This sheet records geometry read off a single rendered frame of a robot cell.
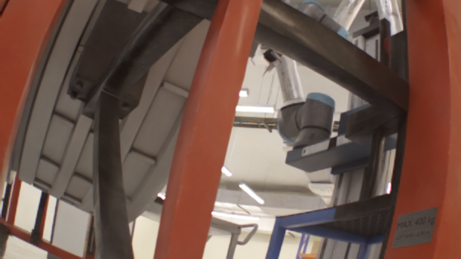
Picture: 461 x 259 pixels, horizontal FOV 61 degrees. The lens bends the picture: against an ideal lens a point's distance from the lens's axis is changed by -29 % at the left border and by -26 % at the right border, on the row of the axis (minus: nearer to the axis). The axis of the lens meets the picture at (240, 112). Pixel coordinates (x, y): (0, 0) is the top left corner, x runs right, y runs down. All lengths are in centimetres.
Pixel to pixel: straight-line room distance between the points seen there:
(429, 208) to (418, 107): 17
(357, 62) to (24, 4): 45
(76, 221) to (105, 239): 432
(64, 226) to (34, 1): 462
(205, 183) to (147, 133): 69
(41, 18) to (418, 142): 52
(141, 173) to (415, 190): 75
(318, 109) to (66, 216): 328
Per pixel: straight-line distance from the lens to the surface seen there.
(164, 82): 107
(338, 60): 62
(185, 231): 43
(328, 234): 151
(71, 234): 485
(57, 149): 120
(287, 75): 251
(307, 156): 219
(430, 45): 72
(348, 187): 225
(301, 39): 59
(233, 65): 48
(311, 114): 230
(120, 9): 102
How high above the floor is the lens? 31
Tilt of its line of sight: 22 degrees up
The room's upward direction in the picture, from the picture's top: 13 degrees clockwise
